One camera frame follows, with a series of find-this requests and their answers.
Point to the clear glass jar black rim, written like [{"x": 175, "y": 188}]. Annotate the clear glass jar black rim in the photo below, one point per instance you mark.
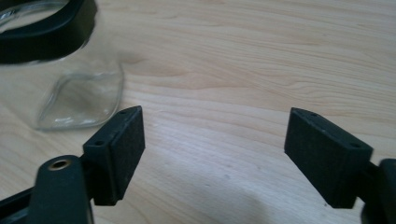
[{"x": 46, "y": 40}]

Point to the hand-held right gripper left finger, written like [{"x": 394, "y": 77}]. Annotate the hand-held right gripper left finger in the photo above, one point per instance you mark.
[{"x": 116, "y": 155}]

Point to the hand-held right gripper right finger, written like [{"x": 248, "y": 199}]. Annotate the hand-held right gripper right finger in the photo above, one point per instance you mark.
[{"x": 323, "y": 155}]

